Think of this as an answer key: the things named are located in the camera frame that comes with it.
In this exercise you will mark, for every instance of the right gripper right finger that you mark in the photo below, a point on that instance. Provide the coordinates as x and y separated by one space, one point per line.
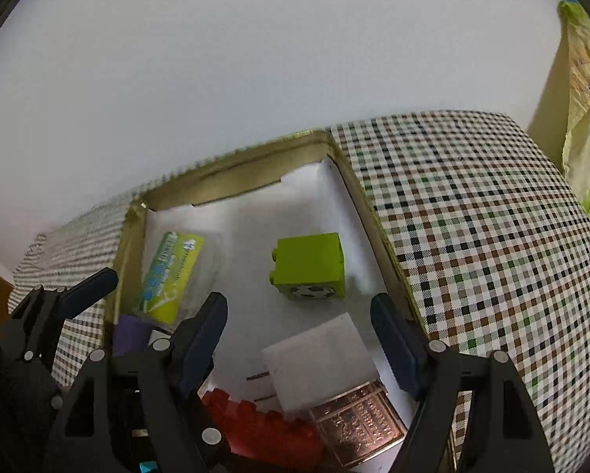
503 433

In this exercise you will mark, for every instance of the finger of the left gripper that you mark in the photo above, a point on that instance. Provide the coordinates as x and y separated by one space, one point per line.
86 293

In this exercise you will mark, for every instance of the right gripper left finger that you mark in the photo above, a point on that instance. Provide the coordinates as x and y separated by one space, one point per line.
122 412

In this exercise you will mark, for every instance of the cyan toy block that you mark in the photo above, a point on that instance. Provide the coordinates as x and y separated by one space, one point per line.
149 467

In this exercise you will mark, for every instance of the purple cube block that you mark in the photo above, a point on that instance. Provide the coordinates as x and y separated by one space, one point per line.
131 334

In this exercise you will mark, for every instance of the green card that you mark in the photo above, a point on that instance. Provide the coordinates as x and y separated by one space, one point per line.
169 275

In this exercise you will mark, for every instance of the red toy brick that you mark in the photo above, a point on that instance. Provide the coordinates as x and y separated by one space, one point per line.
264 436

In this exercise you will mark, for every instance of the lime green toy block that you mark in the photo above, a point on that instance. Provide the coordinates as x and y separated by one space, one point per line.
309 267

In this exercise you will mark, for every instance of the copper embossed plate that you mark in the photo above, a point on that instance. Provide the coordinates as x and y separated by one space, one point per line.
358 425

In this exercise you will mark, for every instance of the checkered tablecloth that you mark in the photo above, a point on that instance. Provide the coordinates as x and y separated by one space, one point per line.
493 245

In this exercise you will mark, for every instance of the white foam block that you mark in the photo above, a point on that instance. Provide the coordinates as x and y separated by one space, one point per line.
318 365

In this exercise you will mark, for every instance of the gold tin box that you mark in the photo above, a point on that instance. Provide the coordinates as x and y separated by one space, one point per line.
231 176

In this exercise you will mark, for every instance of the white paper liner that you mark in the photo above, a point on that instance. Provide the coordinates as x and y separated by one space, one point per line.
309 200

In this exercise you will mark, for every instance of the green yellow hanging cloth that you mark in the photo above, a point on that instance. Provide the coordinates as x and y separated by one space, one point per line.
561 123

